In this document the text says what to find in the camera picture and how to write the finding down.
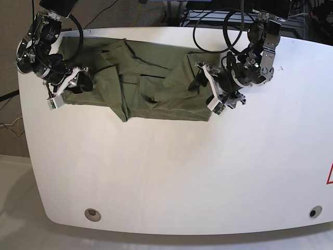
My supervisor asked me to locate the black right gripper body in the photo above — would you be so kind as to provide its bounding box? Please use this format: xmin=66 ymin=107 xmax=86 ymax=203
xmin=46 ymin=67 xmax=81 ymax=90

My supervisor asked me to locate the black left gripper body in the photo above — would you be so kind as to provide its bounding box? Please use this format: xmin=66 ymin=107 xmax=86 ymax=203
xmin=217 ymin=66 xmax=241 ymax=95

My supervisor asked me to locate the olive green T-shirt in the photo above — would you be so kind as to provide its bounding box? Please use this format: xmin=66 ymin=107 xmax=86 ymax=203
xmin=62 ymin=37 xmax=220 ymax=122

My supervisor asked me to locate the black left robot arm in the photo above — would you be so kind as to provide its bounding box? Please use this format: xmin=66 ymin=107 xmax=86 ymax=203
xmin=188 ymin=1 xmax=290 ymax=108

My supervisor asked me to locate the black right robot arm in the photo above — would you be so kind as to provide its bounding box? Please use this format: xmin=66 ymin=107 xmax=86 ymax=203
xmin=16 ymin=1 xmax=93 ymax=98

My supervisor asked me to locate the red triangle sticker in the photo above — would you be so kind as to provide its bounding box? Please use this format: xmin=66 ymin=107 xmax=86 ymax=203
xmin=326 ymin=164 xmax=333 ymax=184

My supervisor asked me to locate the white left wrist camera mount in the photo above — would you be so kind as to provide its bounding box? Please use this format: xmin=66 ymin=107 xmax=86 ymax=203
xmin=195 ymin=61 xmax=248 ymax=115

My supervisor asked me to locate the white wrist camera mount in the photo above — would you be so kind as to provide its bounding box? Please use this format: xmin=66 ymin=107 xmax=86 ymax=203
xmin=195 ymin=61 xmax=248 ymax=115
xmin=43 ymin=67 xmax=89 ymax=110

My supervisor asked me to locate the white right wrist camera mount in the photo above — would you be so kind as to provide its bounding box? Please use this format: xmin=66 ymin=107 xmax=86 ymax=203
xmin=43 ymin=67 xmax=89 ymax=110

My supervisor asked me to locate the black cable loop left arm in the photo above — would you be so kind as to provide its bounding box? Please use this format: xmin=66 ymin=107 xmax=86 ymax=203
xmin=193 ymin=9 xmax=258 ymax=54

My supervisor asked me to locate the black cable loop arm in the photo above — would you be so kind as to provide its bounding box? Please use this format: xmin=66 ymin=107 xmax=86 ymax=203
xmin=61 ymin=12 xmax=84 ymax=62
xmin=193 ymin=9 xmax=258 ymax=54

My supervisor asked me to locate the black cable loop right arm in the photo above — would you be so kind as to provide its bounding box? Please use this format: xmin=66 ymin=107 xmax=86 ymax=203
xmin=61 ymin=12 xmax=84 ymax=62

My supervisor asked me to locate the aluminium frame rail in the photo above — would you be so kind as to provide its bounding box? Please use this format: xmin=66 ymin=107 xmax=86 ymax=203
xmin=186 ymin=10 xmax=258 ymax=26

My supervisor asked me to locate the yellow cable on floor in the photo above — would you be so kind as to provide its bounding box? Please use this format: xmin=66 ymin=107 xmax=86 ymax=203
xmin=130 ymin=0 xmax=143 ymax=28

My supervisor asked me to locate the left table cable grommet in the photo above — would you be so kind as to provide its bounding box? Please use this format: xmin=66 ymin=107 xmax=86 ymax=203
xmin=84 ymin=208 xmax=101 ymax=222

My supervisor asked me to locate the table cable grommet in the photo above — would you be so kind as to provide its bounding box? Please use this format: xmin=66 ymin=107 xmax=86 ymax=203
xmin=309 ymin=206 xmax=323 ymax=219
xmin=84 ymin=208 xmax=101 ymax=222

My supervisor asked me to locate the right table cable grommet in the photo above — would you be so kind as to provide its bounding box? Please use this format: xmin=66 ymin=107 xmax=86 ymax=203
xmin=309 ymin=206 xmax=323 ymax=219

